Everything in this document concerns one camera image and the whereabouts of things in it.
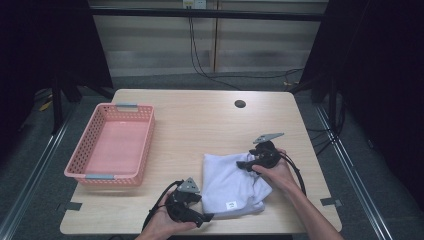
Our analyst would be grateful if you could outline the grey tape strip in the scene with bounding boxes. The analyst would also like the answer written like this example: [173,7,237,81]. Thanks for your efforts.
[319,197,344,208]
[56,200,83,212]

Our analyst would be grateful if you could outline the black wall cable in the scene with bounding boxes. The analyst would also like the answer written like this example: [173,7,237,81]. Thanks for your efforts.
[190,16,305,80]
[188,16,242,91]

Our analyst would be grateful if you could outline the black curtain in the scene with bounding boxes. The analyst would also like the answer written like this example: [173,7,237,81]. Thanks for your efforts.
[0,0,114,161]
[298,0,424,204]

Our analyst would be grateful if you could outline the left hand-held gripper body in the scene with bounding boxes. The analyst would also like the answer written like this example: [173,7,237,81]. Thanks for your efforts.
[165,176,202,223]

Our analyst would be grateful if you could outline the person's left hand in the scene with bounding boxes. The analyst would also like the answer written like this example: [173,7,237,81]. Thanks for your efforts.
[143,199,198,240]

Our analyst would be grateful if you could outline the white wall outlet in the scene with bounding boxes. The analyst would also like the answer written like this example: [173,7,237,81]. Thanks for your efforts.
[182,0,208,10]

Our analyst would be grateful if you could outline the metal floor rail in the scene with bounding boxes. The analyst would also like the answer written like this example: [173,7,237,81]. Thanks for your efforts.
[314,103,395,240]
[0,99,79,240]

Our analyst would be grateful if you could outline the white printed cloth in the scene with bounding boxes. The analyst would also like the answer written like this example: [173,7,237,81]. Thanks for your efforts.
[201,152,274,220]

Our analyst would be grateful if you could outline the person's right hand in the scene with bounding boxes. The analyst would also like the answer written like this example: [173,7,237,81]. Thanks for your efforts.
[251,148,300,195]

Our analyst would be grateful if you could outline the black floor cables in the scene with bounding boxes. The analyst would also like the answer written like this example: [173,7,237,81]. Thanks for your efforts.
[305,125,338,157]

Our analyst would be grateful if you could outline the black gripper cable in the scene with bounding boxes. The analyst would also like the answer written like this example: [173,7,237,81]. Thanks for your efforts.
[281,153,308,197]
[141,179,185,232]

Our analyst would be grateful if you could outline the black horizontal bar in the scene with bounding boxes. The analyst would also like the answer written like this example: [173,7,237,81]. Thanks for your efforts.
[89,7,324,23]

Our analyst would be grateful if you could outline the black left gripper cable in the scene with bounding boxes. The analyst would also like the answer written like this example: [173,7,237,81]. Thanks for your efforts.
[141,179,185,232]

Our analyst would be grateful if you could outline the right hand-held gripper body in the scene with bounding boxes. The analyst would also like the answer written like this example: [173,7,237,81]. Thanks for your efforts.
[249,132,286,170]

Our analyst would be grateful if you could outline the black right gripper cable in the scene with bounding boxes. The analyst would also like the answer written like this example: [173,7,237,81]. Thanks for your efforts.
[281,153,308,197]

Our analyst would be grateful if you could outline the yellow floor object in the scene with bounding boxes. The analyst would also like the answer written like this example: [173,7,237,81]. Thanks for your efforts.
[38,99,54,113]

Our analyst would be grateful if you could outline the black stand post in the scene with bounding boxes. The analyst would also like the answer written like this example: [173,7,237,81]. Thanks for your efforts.
[327,74,338,133]
[50,74,65,135]

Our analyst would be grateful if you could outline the pink plastic basket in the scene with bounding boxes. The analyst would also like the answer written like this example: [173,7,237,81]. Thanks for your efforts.
[63,102,156,187]

